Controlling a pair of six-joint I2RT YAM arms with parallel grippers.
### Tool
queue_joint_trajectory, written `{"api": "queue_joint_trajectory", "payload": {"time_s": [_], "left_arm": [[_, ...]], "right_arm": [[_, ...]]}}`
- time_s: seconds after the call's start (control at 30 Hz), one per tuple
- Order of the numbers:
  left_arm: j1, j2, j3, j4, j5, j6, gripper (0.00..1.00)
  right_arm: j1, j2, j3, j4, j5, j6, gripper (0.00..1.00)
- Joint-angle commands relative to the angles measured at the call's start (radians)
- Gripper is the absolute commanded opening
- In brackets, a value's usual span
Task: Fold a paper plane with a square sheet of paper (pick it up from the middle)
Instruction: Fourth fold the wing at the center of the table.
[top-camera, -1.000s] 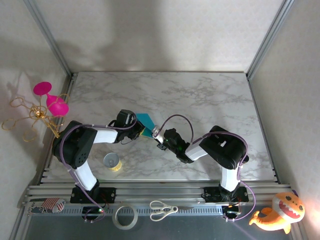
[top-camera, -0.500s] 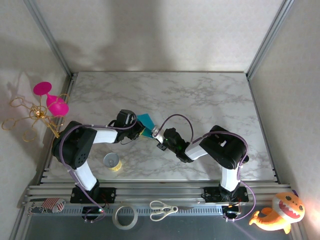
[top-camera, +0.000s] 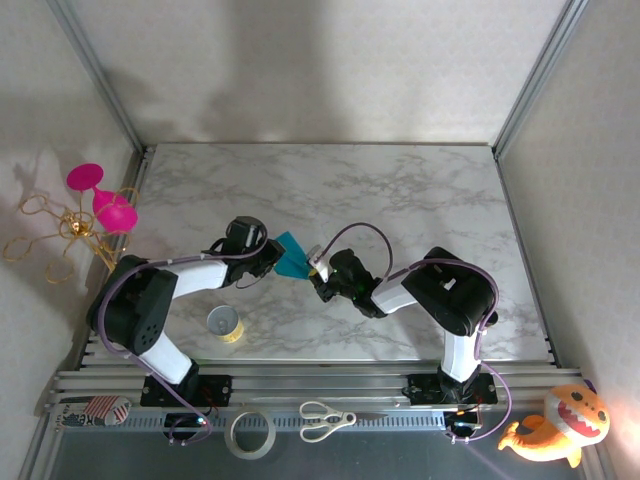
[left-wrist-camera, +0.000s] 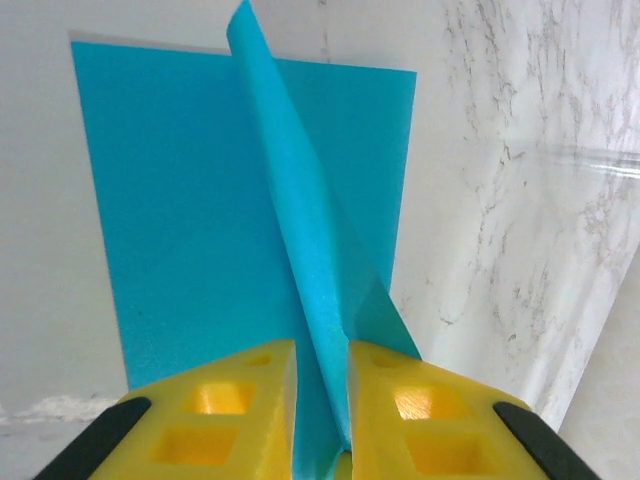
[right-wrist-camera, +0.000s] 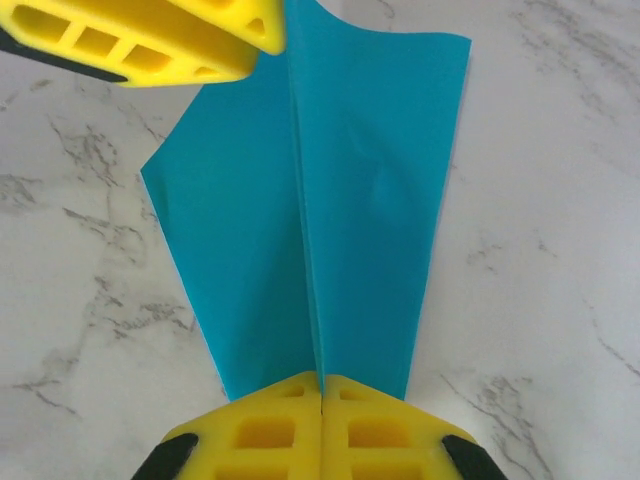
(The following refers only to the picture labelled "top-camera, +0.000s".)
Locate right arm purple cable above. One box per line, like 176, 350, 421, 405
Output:
317, 222, 516, 446

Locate clear tape roll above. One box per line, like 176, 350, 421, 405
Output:
223, 407, 278, 462

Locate aluminium frame post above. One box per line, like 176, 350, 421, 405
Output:
492, 0, 587, 160
47, 0, 147, 154

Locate black controller board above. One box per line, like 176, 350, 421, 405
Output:
163, 412, 214, 441
443, 407, 484, 434

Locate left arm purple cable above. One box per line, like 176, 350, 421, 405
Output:
97, 224, 271, 447

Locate pink plastic wine glass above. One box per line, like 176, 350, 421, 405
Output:
67, 163, 139, 235

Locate orange shark plush toy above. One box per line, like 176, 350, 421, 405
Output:
497, 379, 612, 469

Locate flag patterned pouch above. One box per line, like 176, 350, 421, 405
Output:
53, 394, 133, 429

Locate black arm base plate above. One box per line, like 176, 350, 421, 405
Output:
139, 373, 234, 408
407, 372, 499, 406

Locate white handled scissors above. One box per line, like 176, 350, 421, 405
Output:
298, 400, 390, 444

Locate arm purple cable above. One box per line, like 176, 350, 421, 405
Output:
317, 222, 516, 446
97, 224, 271, 447

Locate gold wire glass rack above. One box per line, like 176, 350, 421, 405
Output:
2, 187, 142, 274

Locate teal cloth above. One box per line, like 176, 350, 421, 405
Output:
273, 230, 314, 280

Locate yellow label tin can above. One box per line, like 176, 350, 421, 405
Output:
206, 304, 246, 345

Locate aluminium rail base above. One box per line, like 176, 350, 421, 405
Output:
33, 362, 586, 416

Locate slotted grey cable duct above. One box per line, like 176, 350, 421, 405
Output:
58, 412, 447, 432

